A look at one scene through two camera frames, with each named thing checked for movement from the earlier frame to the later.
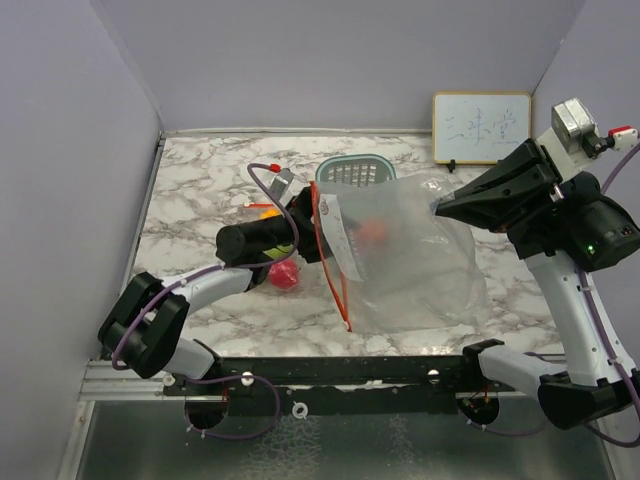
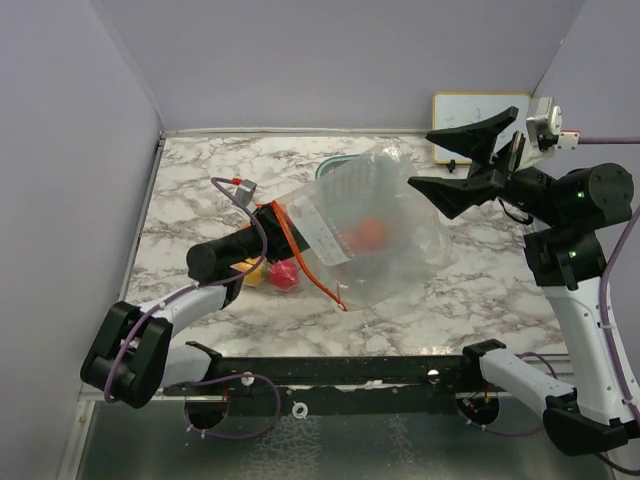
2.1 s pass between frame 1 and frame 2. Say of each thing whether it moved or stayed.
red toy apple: stayed
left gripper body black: moved
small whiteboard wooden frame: stayed
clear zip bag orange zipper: stayed
